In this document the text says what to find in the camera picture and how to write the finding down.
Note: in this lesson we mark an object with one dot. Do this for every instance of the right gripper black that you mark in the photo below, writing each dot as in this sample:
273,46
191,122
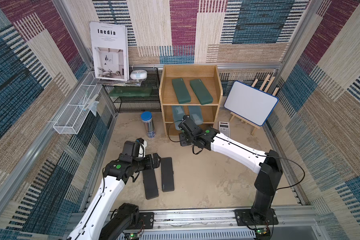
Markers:
187,132

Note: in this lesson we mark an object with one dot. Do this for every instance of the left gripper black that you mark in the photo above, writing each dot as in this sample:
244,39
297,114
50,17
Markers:
149,164

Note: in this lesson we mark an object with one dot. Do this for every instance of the light blue pencil case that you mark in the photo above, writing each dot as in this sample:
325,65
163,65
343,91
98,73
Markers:
195,113
178,113

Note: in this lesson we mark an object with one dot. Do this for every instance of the black pencil case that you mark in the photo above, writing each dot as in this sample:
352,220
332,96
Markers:
150,184
167,175

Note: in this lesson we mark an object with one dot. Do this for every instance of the dark green pencil case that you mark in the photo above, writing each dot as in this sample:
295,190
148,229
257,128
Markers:
181,91
201,92

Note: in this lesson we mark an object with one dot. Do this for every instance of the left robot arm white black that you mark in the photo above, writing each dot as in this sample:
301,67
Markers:
116,174

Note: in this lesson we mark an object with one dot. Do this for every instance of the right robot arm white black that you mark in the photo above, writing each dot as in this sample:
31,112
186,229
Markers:
267,166

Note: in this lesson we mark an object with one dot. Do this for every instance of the wooden three-tier shelf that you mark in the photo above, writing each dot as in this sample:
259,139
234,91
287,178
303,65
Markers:
208,74

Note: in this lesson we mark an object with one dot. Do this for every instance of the white calculator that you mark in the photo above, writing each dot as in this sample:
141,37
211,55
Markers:
224,128

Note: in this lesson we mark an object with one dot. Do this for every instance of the blue-lid metal canister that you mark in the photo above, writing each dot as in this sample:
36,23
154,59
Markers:
147,119

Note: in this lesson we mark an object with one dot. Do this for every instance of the blue-framed whiteboard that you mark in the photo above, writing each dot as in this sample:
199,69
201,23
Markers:
250,103

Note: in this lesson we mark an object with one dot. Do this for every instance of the green tray on rack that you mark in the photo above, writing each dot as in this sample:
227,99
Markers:
130,92

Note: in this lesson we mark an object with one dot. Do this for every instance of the white round device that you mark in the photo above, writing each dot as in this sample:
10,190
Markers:
138,74

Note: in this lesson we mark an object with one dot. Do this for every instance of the wooden easel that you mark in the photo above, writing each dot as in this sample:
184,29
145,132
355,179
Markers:
264,87

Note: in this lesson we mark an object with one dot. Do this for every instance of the Inedia magazine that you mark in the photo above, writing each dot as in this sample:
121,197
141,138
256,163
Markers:
110,51

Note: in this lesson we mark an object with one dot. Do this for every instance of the black wire rack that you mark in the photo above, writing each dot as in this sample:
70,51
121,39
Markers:
139,104

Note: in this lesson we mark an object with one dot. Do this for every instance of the white wire basket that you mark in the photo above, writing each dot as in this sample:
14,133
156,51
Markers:
70,118

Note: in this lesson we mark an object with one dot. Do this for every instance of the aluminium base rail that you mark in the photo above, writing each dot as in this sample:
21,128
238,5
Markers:
288,223

